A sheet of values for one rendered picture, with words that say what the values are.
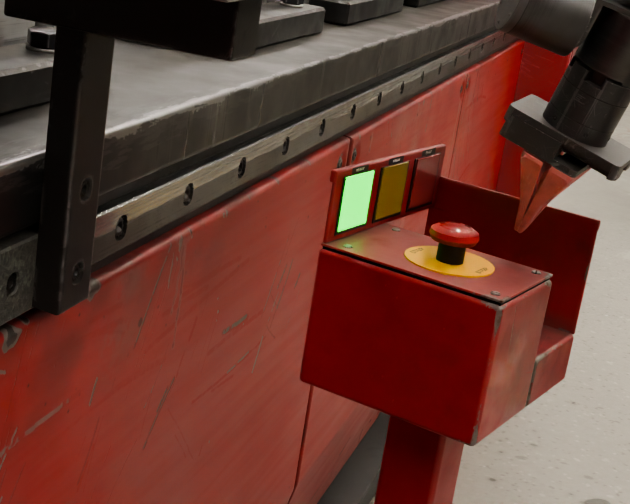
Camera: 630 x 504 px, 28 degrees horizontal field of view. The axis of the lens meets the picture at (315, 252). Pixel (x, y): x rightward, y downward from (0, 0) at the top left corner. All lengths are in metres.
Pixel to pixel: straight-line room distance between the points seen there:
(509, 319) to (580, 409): 1.94
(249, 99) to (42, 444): 0.38
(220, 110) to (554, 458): 1.70
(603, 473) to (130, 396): 1.72
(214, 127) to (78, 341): 0.24
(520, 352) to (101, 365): 0.32
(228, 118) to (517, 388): 0.32
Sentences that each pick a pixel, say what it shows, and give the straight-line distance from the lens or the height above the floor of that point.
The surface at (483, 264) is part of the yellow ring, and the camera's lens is 1.00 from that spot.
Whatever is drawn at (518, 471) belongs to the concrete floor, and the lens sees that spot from 2.52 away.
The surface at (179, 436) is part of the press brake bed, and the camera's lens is 1.13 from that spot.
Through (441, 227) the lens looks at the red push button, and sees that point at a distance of 0.98.
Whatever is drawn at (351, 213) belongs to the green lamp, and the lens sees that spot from 1.01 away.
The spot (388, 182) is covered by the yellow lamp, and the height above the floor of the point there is 0.82.
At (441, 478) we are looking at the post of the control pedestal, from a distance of 1.09.
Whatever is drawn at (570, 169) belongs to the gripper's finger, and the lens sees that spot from 1.02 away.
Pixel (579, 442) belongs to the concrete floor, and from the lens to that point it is 2.71.
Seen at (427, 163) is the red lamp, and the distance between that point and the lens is 1.11.
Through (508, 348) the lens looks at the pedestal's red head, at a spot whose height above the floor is 0.73.
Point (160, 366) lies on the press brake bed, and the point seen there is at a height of 0.65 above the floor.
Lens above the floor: 1.06
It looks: 17 degrees down
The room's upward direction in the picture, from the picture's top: 9 degrees clockwise
